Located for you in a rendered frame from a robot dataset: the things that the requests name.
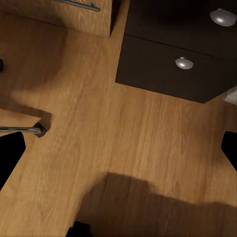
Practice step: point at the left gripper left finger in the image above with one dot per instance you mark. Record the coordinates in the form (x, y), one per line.
(12, 147)

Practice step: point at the cabinet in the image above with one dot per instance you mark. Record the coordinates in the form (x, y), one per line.
(91, 16)
(181, 48)

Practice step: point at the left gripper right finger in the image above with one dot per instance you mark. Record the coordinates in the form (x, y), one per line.
(229, 147)

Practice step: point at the swivel chair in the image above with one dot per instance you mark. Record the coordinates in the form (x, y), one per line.
(38, 129)

